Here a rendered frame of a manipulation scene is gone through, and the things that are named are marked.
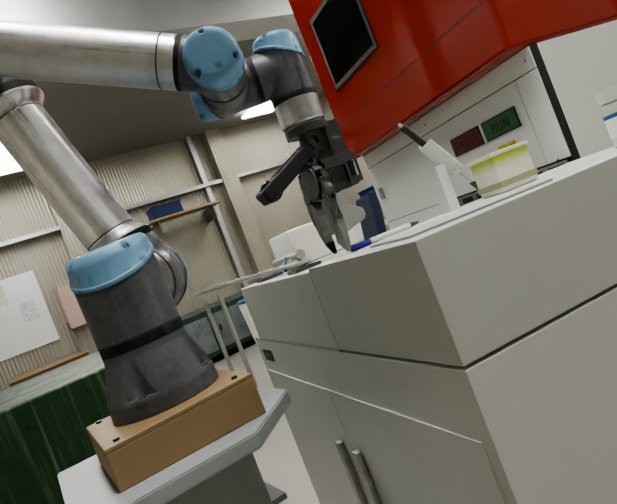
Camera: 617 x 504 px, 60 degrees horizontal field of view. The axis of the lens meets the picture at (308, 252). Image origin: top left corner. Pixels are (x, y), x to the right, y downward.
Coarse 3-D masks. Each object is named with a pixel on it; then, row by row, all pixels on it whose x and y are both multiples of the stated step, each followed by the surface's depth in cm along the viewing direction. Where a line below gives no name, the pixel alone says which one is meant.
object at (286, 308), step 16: (304, 272) 94; (256, 288) 126; (272, 288) 113; (288, 288) 103; (304, 288) 95; (256, 304) 131; (272, 304) 118; (288, 304) 107; (304, 304) 98; (320, 304) 90; (256, 320) 137; (272, 320) 123; (288, 320) 111; (304, 320) 101; (320, 320) 93; (272, 336) 128; (288, 336) 116; (304, 336) 105; (320, 336) 96
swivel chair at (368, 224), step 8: (360, 200) 376; (368, 200) 352; (376, 200) 349; (368, 208) 358; (376, 208) 349; (368, 216) 363; (376, 216) 349; (368, 224) 369; (376, 224) 349; (384, 224) 350; (368, 232) 375; (376, 232) 351
